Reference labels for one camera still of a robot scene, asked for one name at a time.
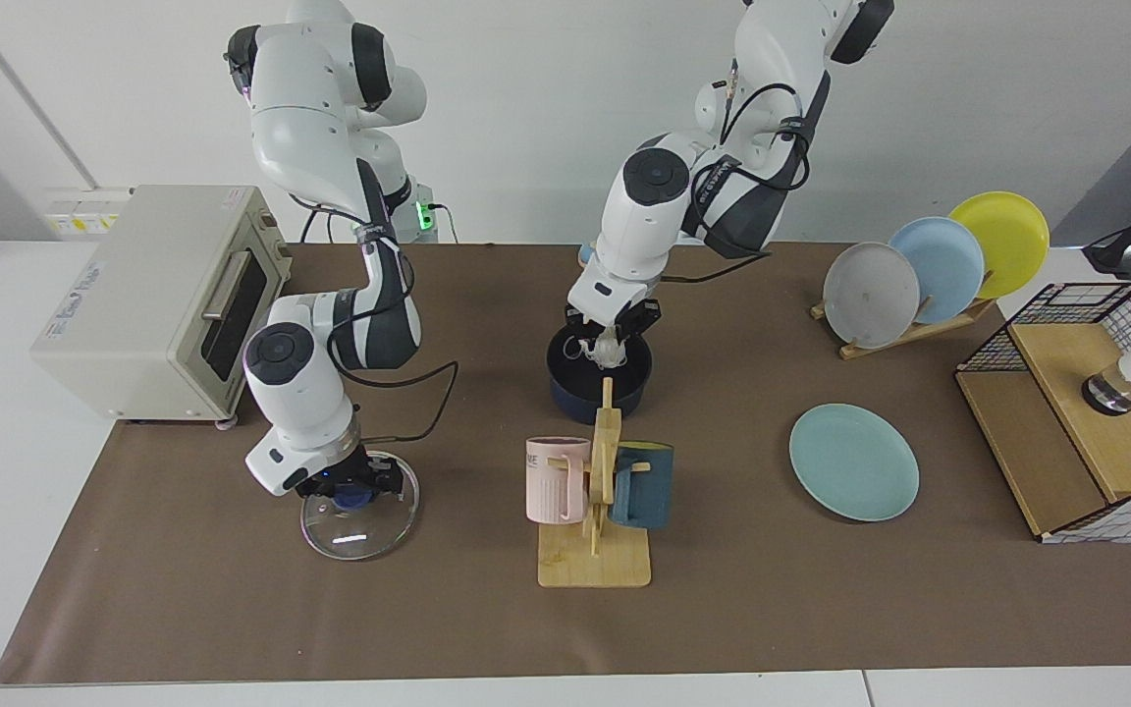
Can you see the white wall socket strip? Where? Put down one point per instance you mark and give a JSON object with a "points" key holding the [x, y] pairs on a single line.
{"points": [[84, 221]]}

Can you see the small blue round thing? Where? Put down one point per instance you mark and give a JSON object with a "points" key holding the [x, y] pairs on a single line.
{"points": [[584, 254]]}

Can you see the brown table cloth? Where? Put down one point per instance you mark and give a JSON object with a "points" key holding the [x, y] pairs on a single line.
{"points": [[330, 609]]}

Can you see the wooden cup stand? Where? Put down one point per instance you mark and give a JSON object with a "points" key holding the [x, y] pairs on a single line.
{"points": [[595, 570]]}

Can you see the yellow plate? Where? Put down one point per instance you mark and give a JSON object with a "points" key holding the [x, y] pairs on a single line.
{"points": [[1007, 236]]}

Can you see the pale green plate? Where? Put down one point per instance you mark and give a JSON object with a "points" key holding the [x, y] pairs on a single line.
{"points": [[855, 462]]}

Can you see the wooden plate rack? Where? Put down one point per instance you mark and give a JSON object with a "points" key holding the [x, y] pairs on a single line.
{"points": [[948, 321]]}

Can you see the dark teal cup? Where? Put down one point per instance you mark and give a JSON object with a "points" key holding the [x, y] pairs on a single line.
{"points": [[649, 491]]}

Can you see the grey plate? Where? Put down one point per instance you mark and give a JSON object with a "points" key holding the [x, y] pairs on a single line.
{"points": [[870, 295]]}

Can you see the pale toaster oven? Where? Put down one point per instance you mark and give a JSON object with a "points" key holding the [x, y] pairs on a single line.
{"points": [[134, 295]]}

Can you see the glass lid with blue knob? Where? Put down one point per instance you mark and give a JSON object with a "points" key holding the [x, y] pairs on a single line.
{"points": [[359, 535]]}

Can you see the white vermicelli bundle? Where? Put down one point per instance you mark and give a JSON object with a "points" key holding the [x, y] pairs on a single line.
{"points": [[610, 349]]}

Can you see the pink cup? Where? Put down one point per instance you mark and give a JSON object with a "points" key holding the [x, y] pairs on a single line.
{"points": [[551, 491]]}

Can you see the light blue plate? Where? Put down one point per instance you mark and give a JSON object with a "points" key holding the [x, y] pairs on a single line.
{"points": [[948, 260]]}

